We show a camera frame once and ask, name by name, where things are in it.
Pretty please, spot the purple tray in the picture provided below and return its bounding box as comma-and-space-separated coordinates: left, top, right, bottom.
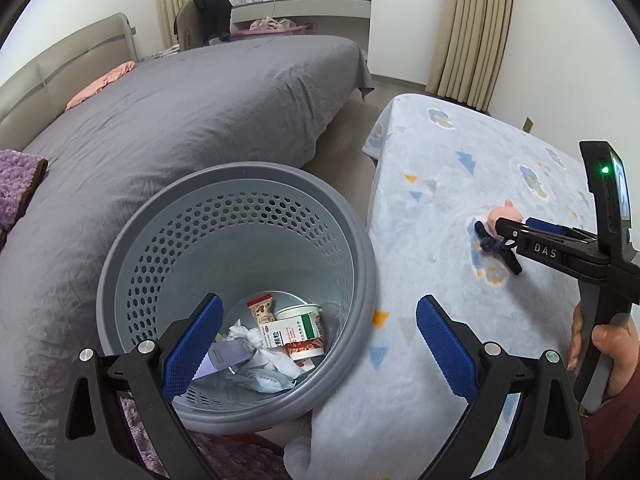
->
232, 26, 307, 37

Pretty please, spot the light blue plastic wrapper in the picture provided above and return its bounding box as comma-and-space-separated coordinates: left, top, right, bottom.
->
235, 365, 296, 392

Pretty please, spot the brown chair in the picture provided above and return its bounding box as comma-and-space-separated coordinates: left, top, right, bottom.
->
175, 0, 233, 51

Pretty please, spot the grey perforated waste basket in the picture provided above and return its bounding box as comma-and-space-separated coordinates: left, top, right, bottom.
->
96, 161, 377, 436

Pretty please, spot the beige headboard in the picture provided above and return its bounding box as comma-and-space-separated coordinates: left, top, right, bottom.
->
0, 12, 141, 133

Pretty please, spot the brown and red snack packet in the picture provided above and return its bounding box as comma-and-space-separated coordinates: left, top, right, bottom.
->
246, 294, 277, 328

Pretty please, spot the purple cardboard box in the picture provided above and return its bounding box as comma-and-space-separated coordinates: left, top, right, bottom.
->
192, 340, 253, 380

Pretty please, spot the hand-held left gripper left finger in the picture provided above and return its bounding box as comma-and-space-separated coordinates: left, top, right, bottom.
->
54, 293, 224, 480

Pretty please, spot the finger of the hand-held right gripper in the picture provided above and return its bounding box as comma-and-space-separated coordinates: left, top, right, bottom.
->
525, 217, 598, 247
496, 219, 532, 242

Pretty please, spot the pink pillow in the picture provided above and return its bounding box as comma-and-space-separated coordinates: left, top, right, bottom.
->
65, 61, 137, 111

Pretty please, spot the black garment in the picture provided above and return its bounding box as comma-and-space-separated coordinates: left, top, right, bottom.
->
192, 0, 233, 43

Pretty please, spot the person's dark red clothing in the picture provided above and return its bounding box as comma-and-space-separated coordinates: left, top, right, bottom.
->
577, 385, 640, 480

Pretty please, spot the black hair tie with pink pig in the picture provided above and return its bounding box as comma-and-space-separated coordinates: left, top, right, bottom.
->
470, 199, 525, 276

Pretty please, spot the purple fuzzy blanket with brown trim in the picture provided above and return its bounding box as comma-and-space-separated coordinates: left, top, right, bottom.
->
0, 149, 49, 248

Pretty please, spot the white tissue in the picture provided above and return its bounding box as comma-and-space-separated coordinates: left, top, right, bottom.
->
227, 324, 301, 378

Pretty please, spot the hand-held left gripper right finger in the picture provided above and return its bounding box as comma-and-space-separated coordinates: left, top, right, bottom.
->
416, 294, 587, 480

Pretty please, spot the beige curtain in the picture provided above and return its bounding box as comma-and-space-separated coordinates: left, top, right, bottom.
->
425, 0, 516, 111
154, 0, 197, 51

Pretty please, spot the grey bed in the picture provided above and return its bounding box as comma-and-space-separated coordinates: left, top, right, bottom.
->
0, 35, 376, 466

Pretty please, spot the white desk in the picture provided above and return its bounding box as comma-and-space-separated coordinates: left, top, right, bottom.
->
230, 1, 372, 61

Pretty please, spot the pink clothes pile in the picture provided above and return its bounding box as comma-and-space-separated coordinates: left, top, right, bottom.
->
249, 16, 297, 31

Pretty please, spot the white cup with green label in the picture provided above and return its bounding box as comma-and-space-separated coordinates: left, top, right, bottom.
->
260, 302, 326, 361

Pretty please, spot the person's right hand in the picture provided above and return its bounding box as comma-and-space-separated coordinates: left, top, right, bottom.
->
567, 300, 640, 396

